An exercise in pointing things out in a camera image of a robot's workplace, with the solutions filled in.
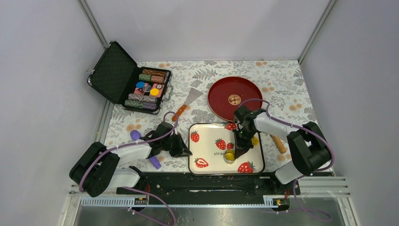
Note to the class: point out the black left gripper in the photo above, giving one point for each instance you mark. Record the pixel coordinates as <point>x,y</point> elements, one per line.
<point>181,150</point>

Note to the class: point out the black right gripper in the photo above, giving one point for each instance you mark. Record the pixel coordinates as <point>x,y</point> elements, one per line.
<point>241,148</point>

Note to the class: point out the small glass cup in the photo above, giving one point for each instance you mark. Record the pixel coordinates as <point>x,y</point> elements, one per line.
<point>228,162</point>

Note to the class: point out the white strawberry tray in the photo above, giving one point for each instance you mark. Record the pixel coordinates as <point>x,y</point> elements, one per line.
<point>209,141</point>

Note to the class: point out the wooden dough roller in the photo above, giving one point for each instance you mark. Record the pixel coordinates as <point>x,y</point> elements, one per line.
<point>280,146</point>

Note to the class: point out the red round plate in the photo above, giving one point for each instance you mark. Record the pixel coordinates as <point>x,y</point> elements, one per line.
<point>226,94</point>

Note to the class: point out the metal spatula wooden handle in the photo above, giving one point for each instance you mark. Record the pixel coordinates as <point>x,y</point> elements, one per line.
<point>193,95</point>

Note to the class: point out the yellow dough piece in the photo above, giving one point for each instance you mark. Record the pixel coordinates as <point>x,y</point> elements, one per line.
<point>229,155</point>

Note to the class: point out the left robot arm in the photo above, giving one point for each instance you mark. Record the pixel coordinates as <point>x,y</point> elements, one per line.
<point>101,168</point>

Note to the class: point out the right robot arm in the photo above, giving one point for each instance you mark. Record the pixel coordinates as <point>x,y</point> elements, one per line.
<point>308,147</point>

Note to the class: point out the purple cylinder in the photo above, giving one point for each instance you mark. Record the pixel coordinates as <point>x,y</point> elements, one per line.
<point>136,138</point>

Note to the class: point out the black poker chip case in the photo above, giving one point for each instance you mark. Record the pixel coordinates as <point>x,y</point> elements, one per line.
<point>119,79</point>

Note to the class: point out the floral table mat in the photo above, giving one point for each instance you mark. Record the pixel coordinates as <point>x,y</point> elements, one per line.
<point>281,83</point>

